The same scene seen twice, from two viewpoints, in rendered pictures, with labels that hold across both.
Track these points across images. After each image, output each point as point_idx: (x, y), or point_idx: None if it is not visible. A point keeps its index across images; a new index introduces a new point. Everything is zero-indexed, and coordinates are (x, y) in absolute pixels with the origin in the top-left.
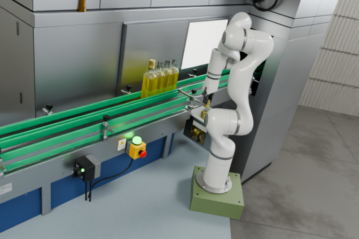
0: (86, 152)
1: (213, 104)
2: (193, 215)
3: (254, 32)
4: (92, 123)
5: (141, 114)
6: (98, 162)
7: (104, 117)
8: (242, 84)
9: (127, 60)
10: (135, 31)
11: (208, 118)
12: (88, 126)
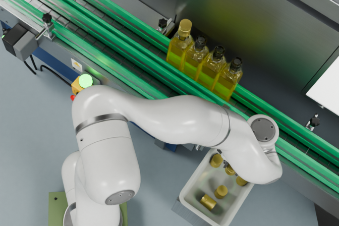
0: (29, 29)
1: (307, 196)
2: (42, 205)
3: (95, 142)
4: (66, 11)
5: (109, 64)
6: (18, 47)
7: (43, 15)
8: (74, 177)
9: None
10: None
11: (70, 154)
12: (61, 9)
